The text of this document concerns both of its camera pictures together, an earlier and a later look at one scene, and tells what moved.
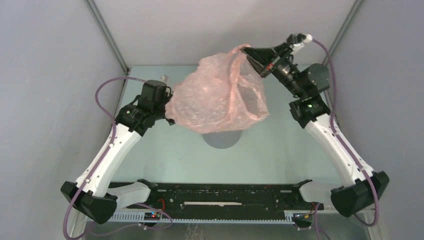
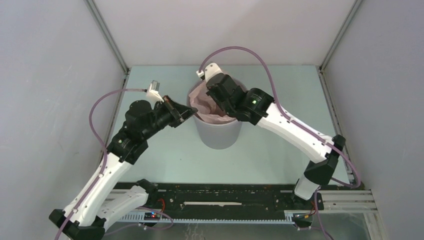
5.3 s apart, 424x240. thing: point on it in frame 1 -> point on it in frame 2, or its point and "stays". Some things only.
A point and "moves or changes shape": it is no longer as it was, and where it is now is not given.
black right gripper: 268,54 -> 210,93
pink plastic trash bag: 225,92 moves or changes shape
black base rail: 257,198 stays
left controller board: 152,216 stays
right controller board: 302,217 stays
